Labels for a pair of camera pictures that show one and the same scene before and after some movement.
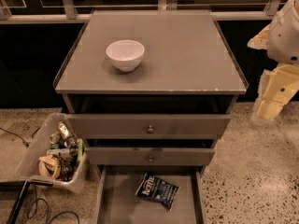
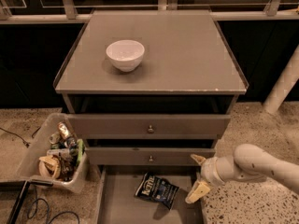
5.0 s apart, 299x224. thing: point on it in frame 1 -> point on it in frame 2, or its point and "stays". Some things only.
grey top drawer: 150,126 stays
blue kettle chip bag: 155,188 stays
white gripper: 285,37 -> 207,170
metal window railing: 168,1 stays
